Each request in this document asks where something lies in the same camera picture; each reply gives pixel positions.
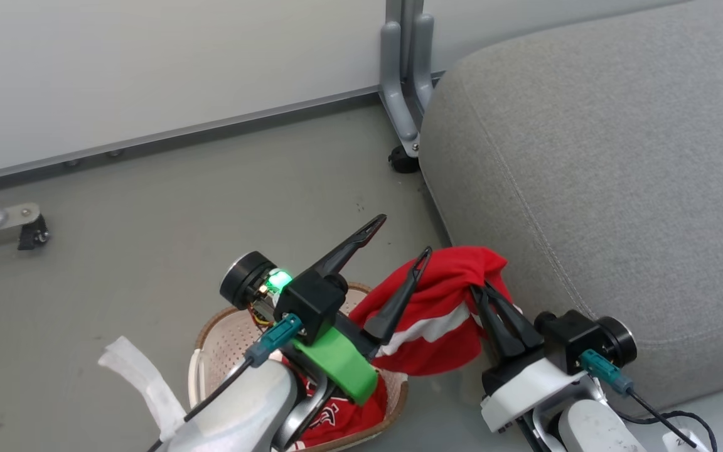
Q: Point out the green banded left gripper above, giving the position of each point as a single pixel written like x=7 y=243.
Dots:
x=339 y=367

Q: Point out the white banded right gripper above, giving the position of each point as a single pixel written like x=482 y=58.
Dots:
x=524 y=392

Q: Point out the red garment with white stripe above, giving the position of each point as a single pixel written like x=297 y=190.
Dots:
x=449 y=282

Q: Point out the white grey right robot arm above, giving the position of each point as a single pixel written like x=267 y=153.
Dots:
x=587 y=427

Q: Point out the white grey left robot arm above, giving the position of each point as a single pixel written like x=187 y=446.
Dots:
x=242 y=408

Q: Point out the grey fabric sofa seat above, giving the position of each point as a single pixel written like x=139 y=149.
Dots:
x=587 y=188

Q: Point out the white basket with brown rim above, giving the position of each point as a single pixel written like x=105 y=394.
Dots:
x=223 y=345

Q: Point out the black round right wrist motor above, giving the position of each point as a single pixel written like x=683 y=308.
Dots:
x=619 y=342

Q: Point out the black round wrist motor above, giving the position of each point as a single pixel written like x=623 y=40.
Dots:
x=245 y=279
x=619 y=342

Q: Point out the black caster wheel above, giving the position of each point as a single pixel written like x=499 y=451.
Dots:
x=403 y=161
x=34 y=237

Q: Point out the black round left wrist motor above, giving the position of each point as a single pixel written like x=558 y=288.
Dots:
x=245 y=279

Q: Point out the red garment with white print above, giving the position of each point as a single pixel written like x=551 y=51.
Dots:
x=349 y=420

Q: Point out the white cloth strip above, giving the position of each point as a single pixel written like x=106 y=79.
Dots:
x=142 y=376

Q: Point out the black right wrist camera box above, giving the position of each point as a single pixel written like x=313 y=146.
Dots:
x=572 y=336

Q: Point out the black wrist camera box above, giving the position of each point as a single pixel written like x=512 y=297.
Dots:
x=572 y=336
x=311 y=304

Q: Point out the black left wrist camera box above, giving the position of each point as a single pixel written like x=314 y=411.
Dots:
x=311 y=304

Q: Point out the grey metal frame leg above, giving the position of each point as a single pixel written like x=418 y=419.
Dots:
x=399 y=107

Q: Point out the grey aluminium partition rail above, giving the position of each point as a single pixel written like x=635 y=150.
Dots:
x=148 y=139

